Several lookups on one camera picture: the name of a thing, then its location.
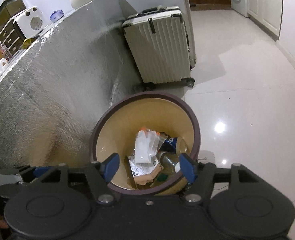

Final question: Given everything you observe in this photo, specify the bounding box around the crushed blue soda can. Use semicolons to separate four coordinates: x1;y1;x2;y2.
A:
160;136;188;155

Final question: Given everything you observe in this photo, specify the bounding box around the clear plastic packaging bag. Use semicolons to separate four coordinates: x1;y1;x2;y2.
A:
134;127;164;164

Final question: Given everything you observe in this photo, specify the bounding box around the gold foil wrapper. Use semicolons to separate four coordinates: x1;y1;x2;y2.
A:
21;37;38;50

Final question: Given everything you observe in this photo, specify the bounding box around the brown round trash bin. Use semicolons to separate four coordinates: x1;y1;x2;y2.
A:
89;92;201;195

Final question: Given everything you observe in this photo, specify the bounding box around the glass bottle in bin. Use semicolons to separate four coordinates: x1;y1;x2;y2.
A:
157;151;180;176

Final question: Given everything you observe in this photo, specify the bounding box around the cardboard box in bin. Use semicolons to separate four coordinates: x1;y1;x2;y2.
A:
128;155;162;186

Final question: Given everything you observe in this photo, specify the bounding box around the silver insulated table cover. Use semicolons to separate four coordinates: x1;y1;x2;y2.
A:
0;0;143;169

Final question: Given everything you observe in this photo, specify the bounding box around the beige hard-shell suitcase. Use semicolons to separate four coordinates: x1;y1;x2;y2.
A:
122;6;195;88

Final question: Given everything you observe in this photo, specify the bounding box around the clear water bottle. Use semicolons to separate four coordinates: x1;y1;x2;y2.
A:
0;41;12;61

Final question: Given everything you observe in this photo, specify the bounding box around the blue tissue pack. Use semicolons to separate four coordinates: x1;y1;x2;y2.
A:
50;10;64;23

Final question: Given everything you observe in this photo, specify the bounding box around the white drawer unit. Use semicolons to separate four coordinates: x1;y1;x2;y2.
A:
0;19;25;56

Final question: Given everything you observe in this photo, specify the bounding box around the white space heater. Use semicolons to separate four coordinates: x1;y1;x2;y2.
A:
13;6;46;38

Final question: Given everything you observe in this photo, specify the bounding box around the glass fish tank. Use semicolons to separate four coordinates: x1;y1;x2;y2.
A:
0;0;26;32

